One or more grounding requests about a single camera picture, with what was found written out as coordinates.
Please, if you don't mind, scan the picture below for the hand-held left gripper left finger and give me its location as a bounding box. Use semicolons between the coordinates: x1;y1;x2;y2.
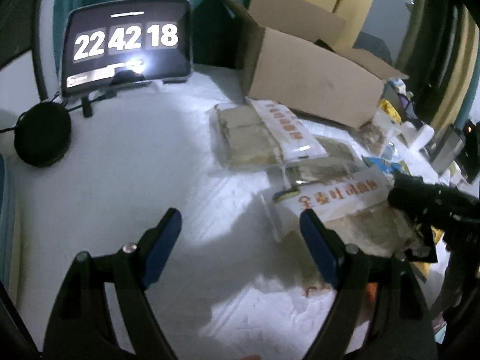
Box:
43;207;183;360

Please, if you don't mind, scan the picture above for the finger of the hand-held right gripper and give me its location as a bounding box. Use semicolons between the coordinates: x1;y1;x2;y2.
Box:
387;173;480;235

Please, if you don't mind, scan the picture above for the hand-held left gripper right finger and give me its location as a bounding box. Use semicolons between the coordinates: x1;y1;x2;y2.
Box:
299;209;439;360

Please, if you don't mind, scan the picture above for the blue yellow snack packet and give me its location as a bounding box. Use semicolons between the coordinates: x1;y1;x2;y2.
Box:
363;155;410;176

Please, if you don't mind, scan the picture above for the clear sandwich packet orange label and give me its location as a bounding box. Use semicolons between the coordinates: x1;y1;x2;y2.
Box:
209;98;328;172
269;139;426;257

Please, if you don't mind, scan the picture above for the cardboard box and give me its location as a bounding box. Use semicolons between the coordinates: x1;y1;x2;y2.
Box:
206;0;409;130

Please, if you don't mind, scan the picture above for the white quilted table cover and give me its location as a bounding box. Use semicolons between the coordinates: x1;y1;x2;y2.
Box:
0;64;451;360

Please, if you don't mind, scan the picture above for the yellow plastic bag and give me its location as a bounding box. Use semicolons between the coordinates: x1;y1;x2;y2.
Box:
376;98;403;125

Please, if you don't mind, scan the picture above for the black round speaker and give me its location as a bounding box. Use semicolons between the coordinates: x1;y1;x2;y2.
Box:
14;101;73;167

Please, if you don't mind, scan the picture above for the dark glass window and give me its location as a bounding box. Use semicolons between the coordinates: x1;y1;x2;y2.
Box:
354;0;432;66

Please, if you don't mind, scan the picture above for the tablet with clock display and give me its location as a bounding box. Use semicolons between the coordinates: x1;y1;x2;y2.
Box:
61;0;194;98

